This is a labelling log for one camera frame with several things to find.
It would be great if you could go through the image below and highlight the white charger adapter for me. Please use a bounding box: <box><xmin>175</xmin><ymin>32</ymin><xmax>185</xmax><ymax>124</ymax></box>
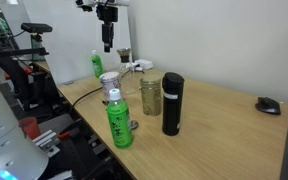
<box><xmin>126</xmin><ymin>61</ymin><xmax>139</xmax><ymax>72</ymax></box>

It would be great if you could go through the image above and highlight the glass carafe with steel collar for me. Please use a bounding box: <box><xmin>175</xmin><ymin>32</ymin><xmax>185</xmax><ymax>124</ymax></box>
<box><xmin>116</xmin><ymin>47</ymin><xmax>142</xmax><ymax>96</ymax></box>

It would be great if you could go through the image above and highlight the thick black cable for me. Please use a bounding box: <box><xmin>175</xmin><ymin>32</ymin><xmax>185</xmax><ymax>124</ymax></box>
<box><xmin>68</xmin><ymin>68</ymin><xmax>132</xmax><ymax>114</ymax></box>

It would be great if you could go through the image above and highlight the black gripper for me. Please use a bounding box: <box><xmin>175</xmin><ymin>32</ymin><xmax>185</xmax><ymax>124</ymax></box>
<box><xmin>95</xmin><ymin>3</ymin><xmax>119</xmax><ymax>54</ymax></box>

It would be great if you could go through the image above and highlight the green bottle with white label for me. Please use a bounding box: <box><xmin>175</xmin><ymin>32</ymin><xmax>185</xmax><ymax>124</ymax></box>
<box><xmin>90</xmin><ymin>49</ymin><xmax>104</xmax><ymax>79</ymax></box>

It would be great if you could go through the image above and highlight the aluminium bracket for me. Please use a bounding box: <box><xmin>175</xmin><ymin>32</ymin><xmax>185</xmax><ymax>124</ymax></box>
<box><xmin>33</xmin><ymin>129</ymin><xmax>61</xmax><ymax>158</ymax></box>

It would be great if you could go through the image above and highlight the black metal stand frame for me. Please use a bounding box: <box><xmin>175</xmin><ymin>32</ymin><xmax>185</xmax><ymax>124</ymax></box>
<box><xmin>0</xmin><ymin>33</ymin><xmax>62</xmax><ymax>113</ymax></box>

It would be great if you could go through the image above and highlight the green tea bottle kanji label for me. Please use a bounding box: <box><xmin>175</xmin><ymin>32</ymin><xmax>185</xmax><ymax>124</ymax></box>
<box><xmin>106</xmin><ymin>88</ymin><xmax>134</xmax><ymax>150</ymax></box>

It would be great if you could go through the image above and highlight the olive glass jar with lid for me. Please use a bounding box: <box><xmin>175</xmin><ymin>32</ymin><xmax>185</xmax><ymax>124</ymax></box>
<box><xmin>139</xmin><ymin>75</ymin><xmax>163</xmax><ymax>117</ymax></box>

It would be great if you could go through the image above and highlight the black computer mouse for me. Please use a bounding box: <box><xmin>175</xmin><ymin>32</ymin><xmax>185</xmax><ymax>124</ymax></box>
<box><xmin>254</xmin><ymin>96</ymin><xmax>282</xmax><ymax>116</ymax></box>

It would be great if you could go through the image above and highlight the tin canister with lavender lid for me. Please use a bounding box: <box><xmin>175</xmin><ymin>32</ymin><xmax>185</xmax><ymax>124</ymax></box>
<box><xmin>99</xmin><ymin>71</ymin><xmax>122</xmax><ymax>104</ymax></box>

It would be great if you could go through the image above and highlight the small shiny metal knob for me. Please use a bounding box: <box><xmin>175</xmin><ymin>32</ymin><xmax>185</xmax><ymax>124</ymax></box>
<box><xmin>129</xmin><ymin>119</ymin><xmax>139</xmax><ymax>130</ymax></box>

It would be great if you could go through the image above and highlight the red cup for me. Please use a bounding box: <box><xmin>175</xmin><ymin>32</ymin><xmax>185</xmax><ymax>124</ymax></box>
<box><xmin>18</xmin><ymin>116</ymin><xmax>42</xmax><ymax>140</ymax></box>

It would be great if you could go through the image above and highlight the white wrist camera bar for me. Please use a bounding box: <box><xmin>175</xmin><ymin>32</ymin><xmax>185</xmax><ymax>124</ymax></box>
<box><xmin>75</xmin><ymin>0</ymin><xmax>132</xmax><ymax>8</ymax></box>

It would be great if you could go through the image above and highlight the white power strip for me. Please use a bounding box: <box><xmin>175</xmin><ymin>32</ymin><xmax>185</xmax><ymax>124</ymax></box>
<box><xmin>133</xmin><ymin>58</ymin><xmax>154</xmax><ymax>70</ymax></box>

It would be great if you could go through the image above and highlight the white partition board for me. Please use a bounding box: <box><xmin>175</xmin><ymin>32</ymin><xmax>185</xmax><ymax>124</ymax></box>
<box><xmin>22</xmin><ymin>0</ymin><xmax>133</xmax><ymax>86</ymax></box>

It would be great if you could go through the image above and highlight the black camera on stand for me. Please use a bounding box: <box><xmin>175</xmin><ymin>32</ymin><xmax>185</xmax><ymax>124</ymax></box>
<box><xmin>20</xmin><ymin>22</ymin><xmax>54</xmax><ymax>34</ymax></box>

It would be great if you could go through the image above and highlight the black thermos flask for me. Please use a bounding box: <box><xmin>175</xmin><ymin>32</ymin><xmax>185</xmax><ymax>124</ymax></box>
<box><xmin>161</xmin><ymin>71</ymin><xmax>186</xmax><ymax>137</ymax></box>

